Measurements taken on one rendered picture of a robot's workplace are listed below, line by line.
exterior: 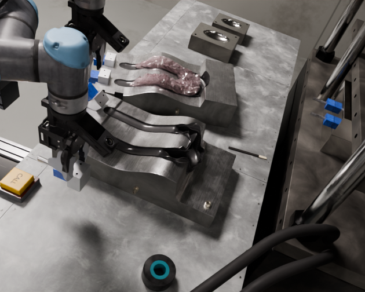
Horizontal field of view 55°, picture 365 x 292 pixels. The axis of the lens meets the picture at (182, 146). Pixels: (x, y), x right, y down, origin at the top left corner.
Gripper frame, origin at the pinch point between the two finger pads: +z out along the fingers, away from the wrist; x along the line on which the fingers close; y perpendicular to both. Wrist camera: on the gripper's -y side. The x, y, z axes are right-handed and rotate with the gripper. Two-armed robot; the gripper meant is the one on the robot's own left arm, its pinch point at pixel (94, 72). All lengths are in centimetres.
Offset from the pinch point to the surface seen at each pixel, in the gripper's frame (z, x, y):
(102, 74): 12.6, -16.0, 5.6
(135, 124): 13.0, 0.0, -15.1
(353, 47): -6, -68, -75
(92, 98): 7.8, 2.1, -1.0
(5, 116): 101, -50, 86
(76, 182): 7.1, 31.5, -13.5
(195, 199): 14.9, 15.9, -41.2
